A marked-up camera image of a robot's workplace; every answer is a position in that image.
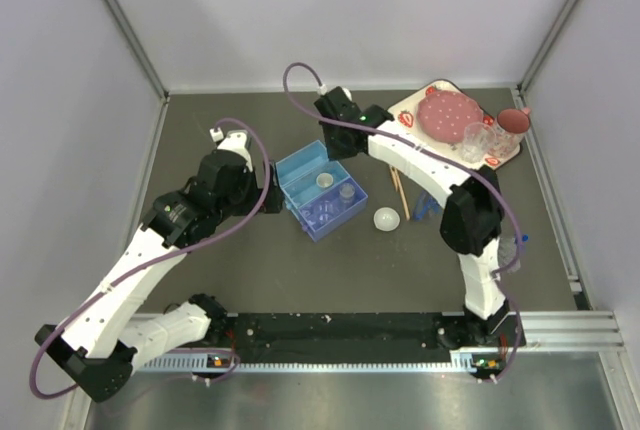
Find white evaporating dish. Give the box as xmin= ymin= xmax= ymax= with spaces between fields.
xmin=373 ymin=207 xmax=401 ymax=232

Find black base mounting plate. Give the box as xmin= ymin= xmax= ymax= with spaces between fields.
xmin=211 ymin=312 xmax=517 ymax=365

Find pink dotted plate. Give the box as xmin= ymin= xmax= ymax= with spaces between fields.
xmin=416 ymin=90 xmax=484 ymax=144

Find pink strawberry mug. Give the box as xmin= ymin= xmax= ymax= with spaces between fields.
xmin=489 ymin=107 xmax=531 ymax=158

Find clear drinking glass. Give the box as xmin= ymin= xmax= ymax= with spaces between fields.
xmin=460 ymin=122 xmax=496 ymax=164

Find white slotted cable duct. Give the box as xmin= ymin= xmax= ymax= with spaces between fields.
xmin=134 ymin=347 xmax=506 ymax=374

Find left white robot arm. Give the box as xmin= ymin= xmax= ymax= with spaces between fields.
xmin=35 ymin=149 xmax=284 ymax=403

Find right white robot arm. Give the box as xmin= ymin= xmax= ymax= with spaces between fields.
xmin=314 ymin=86 xmax=506 ymax=346

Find light blue drawer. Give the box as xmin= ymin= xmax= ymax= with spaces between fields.
xmin=284 ymin=161 xmax=348 ymax=209
xmin=276 ymin=140 xmax=328 ymax=186

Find purple drawer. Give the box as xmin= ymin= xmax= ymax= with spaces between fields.
xmin=297 ymin=179 xmax=368 ymax=242

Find clear glass dish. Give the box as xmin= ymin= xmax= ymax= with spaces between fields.
xmin=301 ymin=200 xmax=337 ymax=229

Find wooden tongs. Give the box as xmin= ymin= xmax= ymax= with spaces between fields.
xmin=389 ymin=166 xmax=411 ymax=221

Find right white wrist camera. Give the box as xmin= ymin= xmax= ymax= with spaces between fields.
xmin=316 ymin=84 xmax=353 ymax=101

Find clear acrylic test tube rack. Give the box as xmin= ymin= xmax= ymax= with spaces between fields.
xmin=497 ymin=236 xmax=521 ymax=273

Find small white crucible cup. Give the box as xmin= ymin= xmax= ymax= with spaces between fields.
xmin=316 ymin=172 xmax=334 ymax=189

